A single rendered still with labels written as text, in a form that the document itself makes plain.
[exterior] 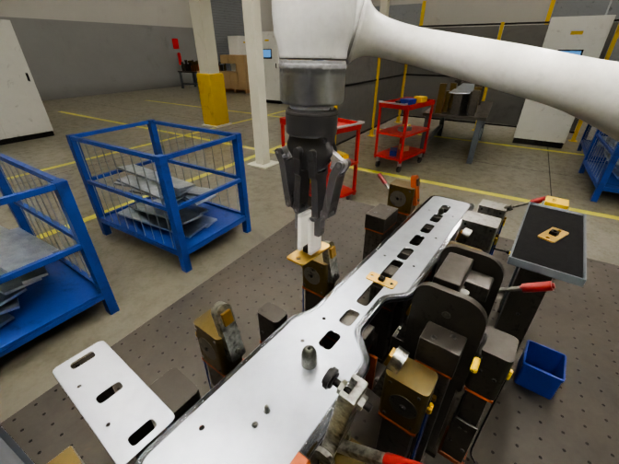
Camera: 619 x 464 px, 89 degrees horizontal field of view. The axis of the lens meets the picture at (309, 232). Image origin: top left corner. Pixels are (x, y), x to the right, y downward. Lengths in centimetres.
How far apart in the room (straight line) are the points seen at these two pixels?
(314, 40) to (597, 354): 131
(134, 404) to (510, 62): 82
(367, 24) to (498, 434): 99
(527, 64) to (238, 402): 70
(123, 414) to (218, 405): 17
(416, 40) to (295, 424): 66
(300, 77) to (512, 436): 99
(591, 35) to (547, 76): 671
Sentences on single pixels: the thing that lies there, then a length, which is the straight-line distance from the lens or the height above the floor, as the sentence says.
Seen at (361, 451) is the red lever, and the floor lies 110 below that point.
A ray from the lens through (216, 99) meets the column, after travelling 787.
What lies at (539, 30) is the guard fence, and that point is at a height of 184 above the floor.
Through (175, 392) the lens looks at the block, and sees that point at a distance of 75.
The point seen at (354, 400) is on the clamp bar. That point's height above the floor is 121.
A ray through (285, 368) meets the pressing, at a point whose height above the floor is 100.
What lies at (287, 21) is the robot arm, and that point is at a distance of 44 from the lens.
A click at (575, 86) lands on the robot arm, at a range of 55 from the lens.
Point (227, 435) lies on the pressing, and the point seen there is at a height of 100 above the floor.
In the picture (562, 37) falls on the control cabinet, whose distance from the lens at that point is 723.
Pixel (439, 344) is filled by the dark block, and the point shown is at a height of 112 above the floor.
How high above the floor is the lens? 157
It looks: 30 degrees down
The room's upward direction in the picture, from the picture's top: straight up
